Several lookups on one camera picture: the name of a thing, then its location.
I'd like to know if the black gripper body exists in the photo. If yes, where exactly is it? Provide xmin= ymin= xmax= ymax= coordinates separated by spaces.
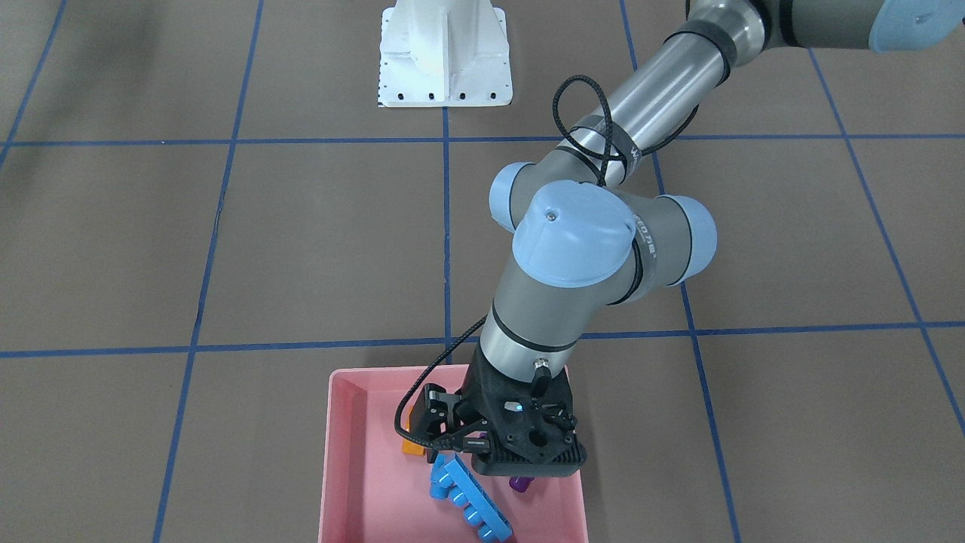
xmin=461 ymin=362 xmax=588 ymax=478

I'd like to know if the purple sloped block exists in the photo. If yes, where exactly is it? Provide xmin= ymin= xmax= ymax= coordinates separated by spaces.
xmin=509 ymin=477 xmax=535 ymax=494

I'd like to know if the long blue block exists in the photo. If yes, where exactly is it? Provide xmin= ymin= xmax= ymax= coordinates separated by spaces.
xmin=430 ymin=453 xmax=514 ymax=542

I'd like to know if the orange sloped block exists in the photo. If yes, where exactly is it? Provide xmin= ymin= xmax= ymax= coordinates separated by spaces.
xmin=400 ymin=406 xmax=428 ymax=459

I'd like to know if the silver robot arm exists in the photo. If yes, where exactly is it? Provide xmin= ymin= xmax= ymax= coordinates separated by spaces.
xmin=452 ymin=1 xmax=963 ymax=477

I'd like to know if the pink plastic box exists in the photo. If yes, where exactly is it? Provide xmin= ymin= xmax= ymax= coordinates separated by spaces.
xmin=317 ymin=367 xmax=589 ymax=542

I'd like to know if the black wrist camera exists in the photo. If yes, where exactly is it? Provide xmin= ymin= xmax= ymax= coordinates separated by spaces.
xmin=413 ymin=384 xmax=489 ymax=464

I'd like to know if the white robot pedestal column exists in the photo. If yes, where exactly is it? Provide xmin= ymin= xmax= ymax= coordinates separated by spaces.
xmin=377 ymin=1 xmax=513 ymax=108

